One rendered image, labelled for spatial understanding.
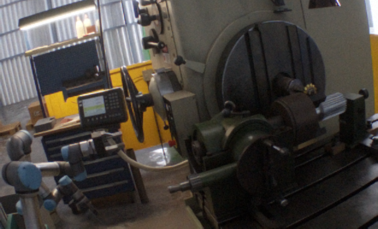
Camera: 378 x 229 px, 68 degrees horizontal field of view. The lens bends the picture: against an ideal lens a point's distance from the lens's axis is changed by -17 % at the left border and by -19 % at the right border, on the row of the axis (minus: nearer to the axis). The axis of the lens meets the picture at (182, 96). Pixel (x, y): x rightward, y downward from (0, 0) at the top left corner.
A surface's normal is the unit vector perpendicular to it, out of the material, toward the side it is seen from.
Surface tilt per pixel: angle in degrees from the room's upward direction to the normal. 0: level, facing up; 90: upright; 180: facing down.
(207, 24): 90
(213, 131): 35
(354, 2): 90
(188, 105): 90
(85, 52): 90
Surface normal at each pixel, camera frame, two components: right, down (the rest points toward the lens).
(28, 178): 0.90, -0.23
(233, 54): 0.27, 0.16
